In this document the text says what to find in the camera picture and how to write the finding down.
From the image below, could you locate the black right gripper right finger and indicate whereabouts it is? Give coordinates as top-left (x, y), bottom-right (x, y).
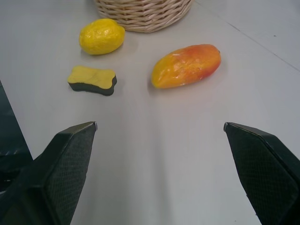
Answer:
top-left (223, 121), bottom-right (300, 225)

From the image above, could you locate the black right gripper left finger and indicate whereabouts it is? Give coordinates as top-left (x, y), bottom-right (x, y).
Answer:
top-left (0, 121), bottom-right (98, 225)

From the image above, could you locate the woven wicker basket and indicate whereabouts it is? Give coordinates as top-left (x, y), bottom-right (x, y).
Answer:
top-left (93, 0), bottom-right (195, 33)

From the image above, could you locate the yellow black sponge eraser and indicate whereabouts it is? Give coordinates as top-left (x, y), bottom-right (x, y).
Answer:
top-left (67, 65), bottom-right (118, 97)

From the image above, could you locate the yellow lemon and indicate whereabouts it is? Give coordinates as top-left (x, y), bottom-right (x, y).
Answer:
top-left (79, 18), bottom-right (126, 56)

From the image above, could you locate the orange yellow mango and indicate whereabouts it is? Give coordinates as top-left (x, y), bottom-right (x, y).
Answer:
top-left (150, 43), bottom-right (222, 90)

